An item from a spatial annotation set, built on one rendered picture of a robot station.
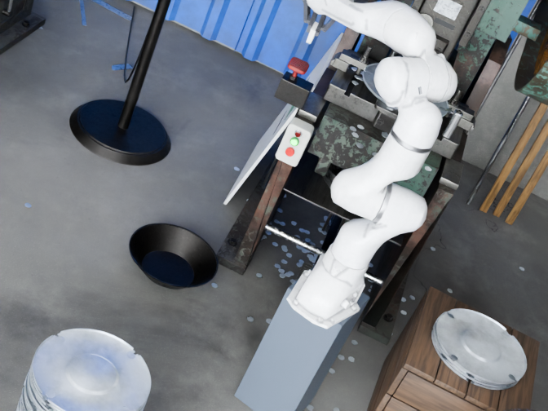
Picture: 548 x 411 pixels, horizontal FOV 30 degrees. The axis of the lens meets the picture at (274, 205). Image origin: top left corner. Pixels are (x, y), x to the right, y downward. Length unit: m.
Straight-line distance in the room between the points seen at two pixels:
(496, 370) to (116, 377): 1.11
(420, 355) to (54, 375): 1.05
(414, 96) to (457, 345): 0.85
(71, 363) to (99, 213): 1.04
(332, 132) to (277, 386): 0.81
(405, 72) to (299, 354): 0.86
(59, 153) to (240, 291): 0.83
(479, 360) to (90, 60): 2.10
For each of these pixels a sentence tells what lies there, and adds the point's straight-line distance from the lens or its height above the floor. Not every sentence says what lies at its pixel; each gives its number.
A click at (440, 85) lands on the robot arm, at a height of 1.12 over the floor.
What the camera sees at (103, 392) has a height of 0.31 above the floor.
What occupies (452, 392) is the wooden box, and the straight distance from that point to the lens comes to 2.94.
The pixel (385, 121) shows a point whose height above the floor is 0.68.
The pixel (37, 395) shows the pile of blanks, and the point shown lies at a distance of 2.49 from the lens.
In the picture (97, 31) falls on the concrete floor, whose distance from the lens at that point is 4.51.
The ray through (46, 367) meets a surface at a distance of 2.52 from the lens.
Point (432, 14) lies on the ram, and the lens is 3.16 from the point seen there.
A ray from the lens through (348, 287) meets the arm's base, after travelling 2.72.
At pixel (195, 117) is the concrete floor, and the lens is 4.15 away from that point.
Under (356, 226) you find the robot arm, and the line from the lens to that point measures 2.67.
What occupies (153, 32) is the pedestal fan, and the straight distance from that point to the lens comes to 3.65.
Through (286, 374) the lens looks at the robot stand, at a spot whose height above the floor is 0.19.
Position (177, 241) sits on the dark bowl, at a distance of 3.44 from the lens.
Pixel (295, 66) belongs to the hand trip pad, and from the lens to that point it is 3.11.
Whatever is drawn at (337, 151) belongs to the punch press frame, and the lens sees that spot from 3.22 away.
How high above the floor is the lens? 2.14
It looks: 34 degrees down
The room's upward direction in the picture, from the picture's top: 25 degrees clockwise
